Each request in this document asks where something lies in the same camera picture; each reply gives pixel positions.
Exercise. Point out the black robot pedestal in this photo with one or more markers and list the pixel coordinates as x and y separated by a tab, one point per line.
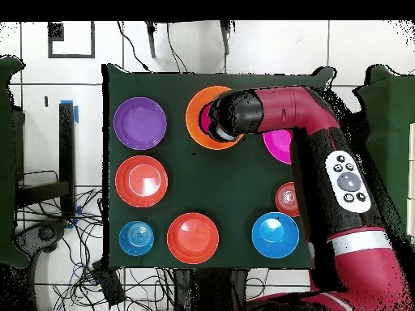
207	291

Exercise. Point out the green cloth covered table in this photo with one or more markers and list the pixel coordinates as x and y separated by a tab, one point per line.
395	113
6	162

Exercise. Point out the large yellow-orange bowl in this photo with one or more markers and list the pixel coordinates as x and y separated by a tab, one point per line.
194	123

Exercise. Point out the small magenta bowl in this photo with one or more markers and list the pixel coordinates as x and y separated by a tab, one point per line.
204	120

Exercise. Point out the large pink bowl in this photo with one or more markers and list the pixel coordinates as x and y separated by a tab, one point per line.
278	144

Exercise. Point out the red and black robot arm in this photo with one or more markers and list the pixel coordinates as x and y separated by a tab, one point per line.
291	110

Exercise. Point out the small light blue bowl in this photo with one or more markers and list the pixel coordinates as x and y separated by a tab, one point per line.
136	238

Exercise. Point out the black floor power box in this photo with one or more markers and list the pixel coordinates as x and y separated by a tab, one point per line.
108	285

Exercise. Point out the grey stand leg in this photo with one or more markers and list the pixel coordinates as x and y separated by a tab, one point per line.
226	39
151	42

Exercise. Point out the wide purple bowl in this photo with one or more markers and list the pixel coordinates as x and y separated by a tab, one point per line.
140	123

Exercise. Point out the wide red-orange bowl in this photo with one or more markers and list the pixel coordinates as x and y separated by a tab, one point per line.
193	238
141	181

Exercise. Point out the small orange bowl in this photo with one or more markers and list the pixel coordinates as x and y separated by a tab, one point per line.
287	199

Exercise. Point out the dark green tablecloth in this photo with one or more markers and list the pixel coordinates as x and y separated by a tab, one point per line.
210	181

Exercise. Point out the black metal stand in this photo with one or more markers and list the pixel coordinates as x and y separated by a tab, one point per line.
67	155

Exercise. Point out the black square floor frame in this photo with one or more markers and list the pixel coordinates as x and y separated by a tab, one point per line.
55	32

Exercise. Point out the large blue bowl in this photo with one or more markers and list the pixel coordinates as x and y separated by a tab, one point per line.
275	235

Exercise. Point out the blue tape strip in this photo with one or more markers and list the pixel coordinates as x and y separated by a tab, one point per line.
76	113

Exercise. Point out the small black floor object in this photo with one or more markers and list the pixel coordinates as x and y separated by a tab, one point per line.
46	101

